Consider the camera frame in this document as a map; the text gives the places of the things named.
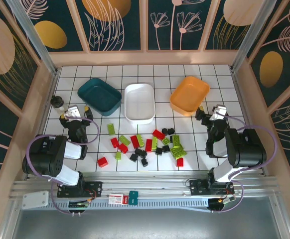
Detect grey slotted cable duct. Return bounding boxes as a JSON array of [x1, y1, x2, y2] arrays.
[[52, 199, 210, 213]]

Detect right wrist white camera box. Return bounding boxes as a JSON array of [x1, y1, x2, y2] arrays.
[[209, 106, 228, 122]]

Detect red and white label card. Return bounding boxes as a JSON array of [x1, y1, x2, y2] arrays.
[[109, 193, 129, 205]]

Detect orange plastic container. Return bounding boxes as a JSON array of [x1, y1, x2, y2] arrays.
[[169, 76, 210, 117]]

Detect glass jar with black lid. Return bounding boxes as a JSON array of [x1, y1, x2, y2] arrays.
[[50, 95, 67, 116]]

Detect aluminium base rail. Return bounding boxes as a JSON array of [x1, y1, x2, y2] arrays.
[[10, 171, 280, 200]]

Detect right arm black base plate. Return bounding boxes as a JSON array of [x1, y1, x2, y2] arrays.
[[189, 178, 235, 196]]

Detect white plastic container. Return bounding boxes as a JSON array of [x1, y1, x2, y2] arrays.
[[124, 83, 156, 124]]

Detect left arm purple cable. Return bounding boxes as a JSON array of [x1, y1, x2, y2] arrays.
[[26, 117, 100, 215]]

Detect teal plastic tag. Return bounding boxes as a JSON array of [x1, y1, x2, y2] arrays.
[[129, 190, 139, 206]]

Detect aluminium frame post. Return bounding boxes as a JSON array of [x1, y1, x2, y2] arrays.
[[231, 0, 278, 73], [6, 0, 58, 75]]

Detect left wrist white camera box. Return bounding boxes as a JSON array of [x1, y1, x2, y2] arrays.
[[64, 106, 82, 122]]

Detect white rounded plastic plate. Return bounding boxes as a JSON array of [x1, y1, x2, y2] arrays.
[[22, 190, 50, 210]]

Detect teal plastic container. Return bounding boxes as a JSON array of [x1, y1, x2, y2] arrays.
[[77, 78, 123, 117]]

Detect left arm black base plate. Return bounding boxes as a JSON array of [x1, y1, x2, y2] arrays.
[[57, 181, 103, 199]]

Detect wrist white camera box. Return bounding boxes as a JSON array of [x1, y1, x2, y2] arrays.
[[64, 106, 82, 122], [209, 106, 228, 122]]

